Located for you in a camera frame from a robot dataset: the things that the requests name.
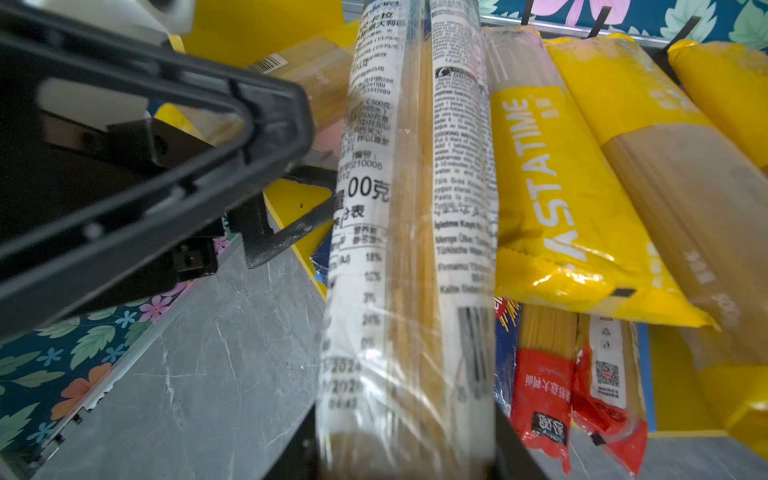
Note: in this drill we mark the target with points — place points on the yellow wooden shelf unit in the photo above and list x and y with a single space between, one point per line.
241 32

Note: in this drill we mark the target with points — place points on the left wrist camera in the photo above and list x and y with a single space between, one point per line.
150 21

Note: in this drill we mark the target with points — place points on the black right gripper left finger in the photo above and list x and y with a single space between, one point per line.
299 459

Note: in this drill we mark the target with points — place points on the blue Barilla rigatoni bag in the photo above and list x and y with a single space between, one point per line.
320 260

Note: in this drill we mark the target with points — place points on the yellow Pastatime bag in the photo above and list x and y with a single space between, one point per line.
569 236
704 205

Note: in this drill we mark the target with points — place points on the yellow spaghetti bag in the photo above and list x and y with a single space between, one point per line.
320 65
728 83

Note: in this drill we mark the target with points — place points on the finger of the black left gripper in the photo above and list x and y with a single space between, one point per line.
91 218
261 243

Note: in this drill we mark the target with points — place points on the blue Barilla spaghetti box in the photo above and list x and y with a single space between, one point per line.
507 322

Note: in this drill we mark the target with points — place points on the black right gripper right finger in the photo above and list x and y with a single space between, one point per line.
512 459

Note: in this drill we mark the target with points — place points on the blue clear spaghetti bag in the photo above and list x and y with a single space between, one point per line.
464 215
368 418

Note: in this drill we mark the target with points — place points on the red clear labelled spaghetti bag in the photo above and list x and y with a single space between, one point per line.
608 402

